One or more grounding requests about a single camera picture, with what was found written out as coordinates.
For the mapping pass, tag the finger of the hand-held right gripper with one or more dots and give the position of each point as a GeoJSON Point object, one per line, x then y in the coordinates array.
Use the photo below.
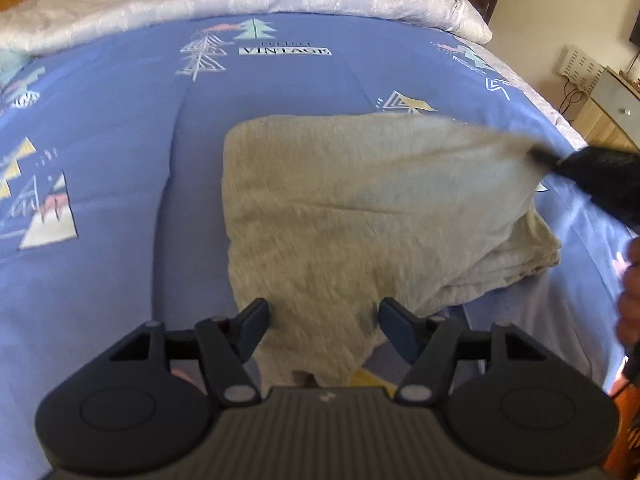
{"type": "Point", "coordinates": [542, 156]}

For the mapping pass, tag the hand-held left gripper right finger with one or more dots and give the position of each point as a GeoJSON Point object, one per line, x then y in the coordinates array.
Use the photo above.
{"type": "Point", "coordinates": [400, 329]}

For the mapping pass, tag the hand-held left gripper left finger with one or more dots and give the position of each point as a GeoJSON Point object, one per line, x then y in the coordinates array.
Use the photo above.
{"type": "Point", "coordinates": [255, 324]}

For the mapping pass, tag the beige grey pants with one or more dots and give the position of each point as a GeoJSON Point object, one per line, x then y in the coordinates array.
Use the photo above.
{"type": "Point", "coordinates": [350, 210]}

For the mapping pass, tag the person's right hand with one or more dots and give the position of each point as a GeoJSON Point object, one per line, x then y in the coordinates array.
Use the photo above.
{"type": "Point", "coordinates": [631, 300]}

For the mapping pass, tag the wooden cabinet with grey drawer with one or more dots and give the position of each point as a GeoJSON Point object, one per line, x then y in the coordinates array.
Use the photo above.
{"type": "Point", "coordinates": [612, 110]}

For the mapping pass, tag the white perforated box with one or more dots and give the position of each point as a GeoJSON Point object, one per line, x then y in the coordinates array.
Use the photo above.
{"type": "Point", "coordinates": [582, 67]}

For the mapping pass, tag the blue printed blanket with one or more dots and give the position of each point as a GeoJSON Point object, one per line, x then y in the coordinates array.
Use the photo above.
{"type": "Point", "coordinates": [150, 160]}

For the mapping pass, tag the white embossed quilt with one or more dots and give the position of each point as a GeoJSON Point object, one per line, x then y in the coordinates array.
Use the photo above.
{"type": "Point", "coordinates": [250, 0]}

